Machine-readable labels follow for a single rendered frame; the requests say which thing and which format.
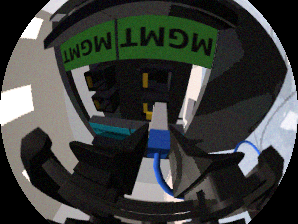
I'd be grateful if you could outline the blue cable with plug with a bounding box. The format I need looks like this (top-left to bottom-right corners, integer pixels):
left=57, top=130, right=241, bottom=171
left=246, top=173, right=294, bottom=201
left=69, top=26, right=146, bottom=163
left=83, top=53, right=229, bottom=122
left=146, top=101, right=259, bottom=197

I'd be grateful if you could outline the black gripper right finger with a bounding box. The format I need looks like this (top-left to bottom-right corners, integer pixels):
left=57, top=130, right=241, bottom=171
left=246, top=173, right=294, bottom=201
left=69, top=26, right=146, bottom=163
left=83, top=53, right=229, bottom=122
left=168, top=125, right=245, bottom=198

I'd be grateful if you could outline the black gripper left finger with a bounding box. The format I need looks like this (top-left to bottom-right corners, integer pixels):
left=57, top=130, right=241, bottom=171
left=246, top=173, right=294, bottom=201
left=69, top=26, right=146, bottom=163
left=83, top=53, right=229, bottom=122
left=69, top=124, right=149, bottom=196

